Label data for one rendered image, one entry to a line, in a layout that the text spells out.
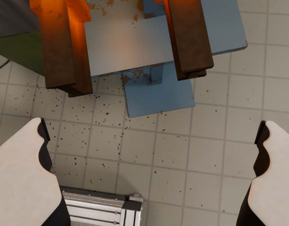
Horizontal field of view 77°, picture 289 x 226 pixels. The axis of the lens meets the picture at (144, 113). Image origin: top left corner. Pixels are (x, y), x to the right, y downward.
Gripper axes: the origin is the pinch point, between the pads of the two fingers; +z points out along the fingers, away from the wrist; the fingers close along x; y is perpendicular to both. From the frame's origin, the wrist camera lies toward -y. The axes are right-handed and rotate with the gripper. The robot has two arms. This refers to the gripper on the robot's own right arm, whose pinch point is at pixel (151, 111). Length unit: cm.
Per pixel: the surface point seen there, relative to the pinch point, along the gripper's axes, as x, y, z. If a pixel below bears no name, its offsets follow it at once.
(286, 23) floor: 83, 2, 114
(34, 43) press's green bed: -49, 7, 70
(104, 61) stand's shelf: -11.3, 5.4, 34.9
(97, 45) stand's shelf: -13.1, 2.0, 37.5
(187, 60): 3.1, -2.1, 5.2
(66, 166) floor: -50, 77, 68
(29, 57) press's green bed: -58, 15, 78
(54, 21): -8.6, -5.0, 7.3
